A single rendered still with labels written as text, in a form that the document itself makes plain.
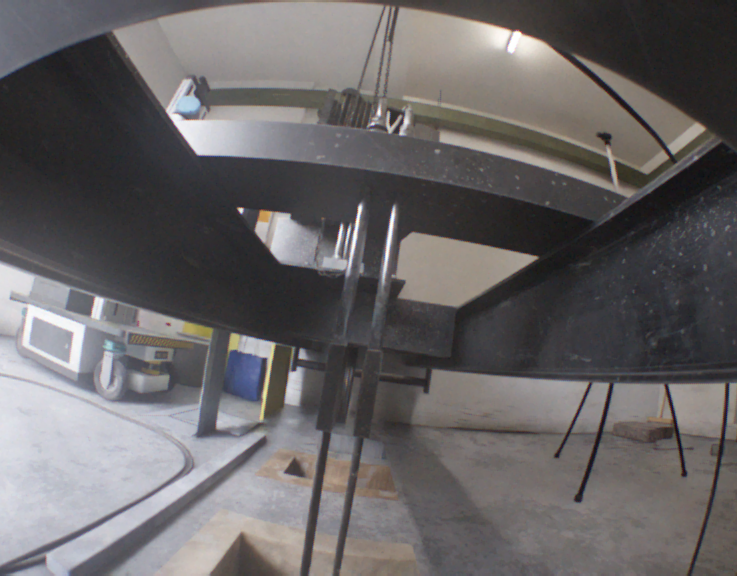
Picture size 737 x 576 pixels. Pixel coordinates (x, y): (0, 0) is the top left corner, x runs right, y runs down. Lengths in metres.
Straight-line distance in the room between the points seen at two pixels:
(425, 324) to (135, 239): 1.03
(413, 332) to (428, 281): 1.32
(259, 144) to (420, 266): 2.16
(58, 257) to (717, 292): 0.78
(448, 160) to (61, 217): 0.52
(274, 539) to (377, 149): 0.73
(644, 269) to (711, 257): 0.13
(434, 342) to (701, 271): 1.01
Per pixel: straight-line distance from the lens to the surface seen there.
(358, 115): 1.66
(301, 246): 1.25
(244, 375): 2.34
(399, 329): 1.27
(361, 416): 0.45
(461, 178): 0.50
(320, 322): 1.27
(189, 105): 1.67
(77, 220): 0.48
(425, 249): 2.63
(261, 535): 0.76
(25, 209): 0.43
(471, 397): 2.53
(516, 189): 0.53
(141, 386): 1.64
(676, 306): 0.52
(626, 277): 0.60
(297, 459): 1.30
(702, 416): 3.42
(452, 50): 3.07
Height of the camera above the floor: 0.40
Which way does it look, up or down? 12 degrees up
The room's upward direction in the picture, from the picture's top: 9 degrees clockwise
